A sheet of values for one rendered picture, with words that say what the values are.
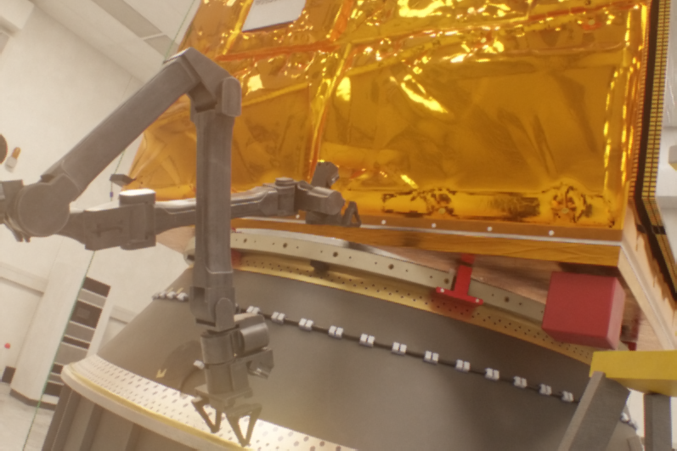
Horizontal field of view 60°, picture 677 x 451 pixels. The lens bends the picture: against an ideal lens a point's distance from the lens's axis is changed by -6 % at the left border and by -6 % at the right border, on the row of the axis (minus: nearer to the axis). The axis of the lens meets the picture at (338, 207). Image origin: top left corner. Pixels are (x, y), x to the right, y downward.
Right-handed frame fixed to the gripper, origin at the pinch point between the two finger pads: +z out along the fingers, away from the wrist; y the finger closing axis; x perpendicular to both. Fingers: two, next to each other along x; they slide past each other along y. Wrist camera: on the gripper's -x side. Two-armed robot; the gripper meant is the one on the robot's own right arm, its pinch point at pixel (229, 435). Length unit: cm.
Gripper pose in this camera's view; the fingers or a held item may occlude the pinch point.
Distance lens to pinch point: 119.4
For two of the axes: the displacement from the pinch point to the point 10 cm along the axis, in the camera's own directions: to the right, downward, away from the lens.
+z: 1.0, 9.9, 0.6
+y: -6.9, 0.2, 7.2
